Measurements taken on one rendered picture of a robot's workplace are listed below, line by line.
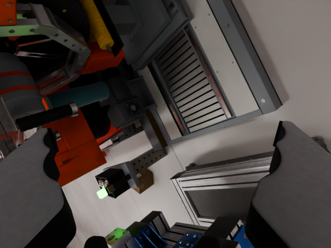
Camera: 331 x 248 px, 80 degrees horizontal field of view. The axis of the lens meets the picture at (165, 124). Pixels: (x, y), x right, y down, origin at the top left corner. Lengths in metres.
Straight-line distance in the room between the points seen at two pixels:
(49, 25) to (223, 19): 0.68
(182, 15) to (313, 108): 0.68
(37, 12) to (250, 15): 0.79
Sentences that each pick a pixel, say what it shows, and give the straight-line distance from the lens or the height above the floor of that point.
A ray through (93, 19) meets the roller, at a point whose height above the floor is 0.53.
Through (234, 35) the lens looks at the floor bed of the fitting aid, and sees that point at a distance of 0.98.
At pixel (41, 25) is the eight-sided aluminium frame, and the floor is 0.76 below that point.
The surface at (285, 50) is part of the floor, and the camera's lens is 0.99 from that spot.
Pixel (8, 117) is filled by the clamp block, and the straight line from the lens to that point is 0.61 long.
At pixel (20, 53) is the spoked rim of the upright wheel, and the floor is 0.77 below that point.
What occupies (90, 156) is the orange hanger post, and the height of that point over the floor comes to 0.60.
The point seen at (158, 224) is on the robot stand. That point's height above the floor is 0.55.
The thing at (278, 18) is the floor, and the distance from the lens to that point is 0.99.
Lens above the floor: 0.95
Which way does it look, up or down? 39 degrees down
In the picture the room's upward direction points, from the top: 117 degrees counter-clockwise
